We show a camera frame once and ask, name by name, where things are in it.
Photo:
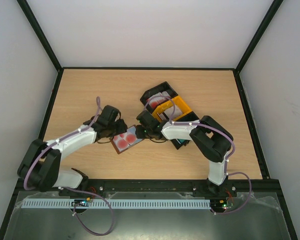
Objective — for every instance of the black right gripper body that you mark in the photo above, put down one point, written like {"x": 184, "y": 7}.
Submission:
{"x": 141, "y": 131}

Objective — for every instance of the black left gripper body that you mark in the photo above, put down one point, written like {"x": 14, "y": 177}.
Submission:
{"x": 114, "y": 130}

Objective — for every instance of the red white credit card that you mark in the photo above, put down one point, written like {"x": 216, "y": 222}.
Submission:
{"x": 120, "y": 143}
{"x": 131, "y": 137}

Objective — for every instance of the brown leather card holder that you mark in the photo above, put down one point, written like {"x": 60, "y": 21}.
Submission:
{"x": 129, "y": 146}

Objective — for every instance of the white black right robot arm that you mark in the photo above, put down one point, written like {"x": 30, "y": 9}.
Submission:
{"x": 214, "y": 142}

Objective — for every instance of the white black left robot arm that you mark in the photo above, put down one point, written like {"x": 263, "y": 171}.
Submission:
{"x": 41, "y": 169}

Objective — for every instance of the red white card stack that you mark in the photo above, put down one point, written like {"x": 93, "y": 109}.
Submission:
{"x": 157, "y": 99}

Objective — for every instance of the yellow middle tray compartment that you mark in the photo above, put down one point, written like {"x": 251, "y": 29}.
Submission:
{"x": 177, "y": 101}

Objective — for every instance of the black right tray compartment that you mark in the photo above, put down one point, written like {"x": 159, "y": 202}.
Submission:
{"x": 187, "y": 118}

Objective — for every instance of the black tray compartment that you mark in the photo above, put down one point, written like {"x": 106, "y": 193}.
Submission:
{"x": 187, "y": 118}
{"x": 158, "y": 88}

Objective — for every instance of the black left tray compartment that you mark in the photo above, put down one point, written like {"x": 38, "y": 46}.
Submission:
{"x": 158, "y": 88}

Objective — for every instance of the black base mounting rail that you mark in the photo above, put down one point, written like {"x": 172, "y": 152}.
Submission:
{"x": 195, "y": 188}

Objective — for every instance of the black metal cage frame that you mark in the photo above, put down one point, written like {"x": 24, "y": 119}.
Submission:
{"x": 266, "y": 183}

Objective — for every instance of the light blue slotted cable duct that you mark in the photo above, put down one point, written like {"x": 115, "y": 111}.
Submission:
{"x": 53, "y": 203}

